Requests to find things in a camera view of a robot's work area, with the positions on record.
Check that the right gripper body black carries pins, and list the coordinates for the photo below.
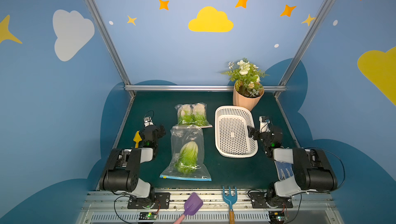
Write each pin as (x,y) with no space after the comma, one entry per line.
(258,134)

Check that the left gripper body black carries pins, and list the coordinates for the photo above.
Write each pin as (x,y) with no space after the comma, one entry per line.
(155,131)

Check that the clear zip-top bag blue seal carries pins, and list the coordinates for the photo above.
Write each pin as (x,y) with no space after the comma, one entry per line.
(180,135)

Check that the green chinese cabbage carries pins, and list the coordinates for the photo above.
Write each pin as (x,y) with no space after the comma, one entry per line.
(188,158)

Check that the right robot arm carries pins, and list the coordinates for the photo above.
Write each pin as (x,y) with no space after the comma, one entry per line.
(311,169)

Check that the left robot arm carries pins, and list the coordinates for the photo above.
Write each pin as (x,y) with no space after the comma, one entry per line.
(122,169)

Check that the pink-dotted bag of cabbages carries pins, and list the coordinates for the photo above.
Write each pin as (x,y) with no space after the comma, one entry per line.
(192,114)

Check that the yellow toy spatula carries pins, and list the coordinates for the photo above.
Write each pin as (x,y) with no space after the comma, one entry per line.
(137,139)

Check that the blue patterned glove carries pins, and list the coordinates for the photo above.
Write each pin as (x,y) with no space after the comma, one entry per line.
(284,170)

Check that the white perforated plastic basket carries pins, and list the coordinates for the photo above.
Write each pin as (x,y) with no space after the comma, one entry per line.
(231,132)

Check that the potted artificial flower plant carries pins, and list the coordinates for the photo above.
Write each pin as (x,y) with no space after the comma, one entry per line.
(248,88)

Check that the teal toy garden rake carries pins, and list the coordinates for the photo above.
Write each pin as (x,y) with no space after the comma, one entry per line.
(230,199)

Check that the right circuit board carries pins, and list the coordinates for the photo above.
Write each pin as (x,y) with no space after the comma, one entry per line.
(276,217)

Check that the circuit board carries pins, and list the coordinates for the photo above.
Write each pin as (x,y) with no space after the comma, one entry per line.
(276,217)
(147,216)

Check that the left circuit board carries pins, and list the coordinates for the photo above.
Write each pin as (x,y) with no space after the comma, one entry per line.
(147,216)

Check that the purple toy shovel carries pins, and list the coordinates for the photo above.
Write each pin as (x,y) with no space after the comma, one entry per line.
(191,206)

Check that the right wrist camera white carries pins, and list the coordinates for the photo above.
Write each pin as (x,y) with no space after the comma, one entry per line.
(264,123)

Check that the aluminium back frame rail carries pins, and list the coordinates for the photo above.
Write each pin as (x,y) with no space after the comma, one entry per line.
(182,88)

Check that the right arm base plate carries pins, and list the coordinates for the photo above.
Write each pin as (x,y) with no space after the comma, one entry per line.
(261,200)

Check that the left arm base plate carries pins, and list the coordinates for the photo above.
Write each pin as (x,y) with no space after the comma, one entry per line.
(154,201)

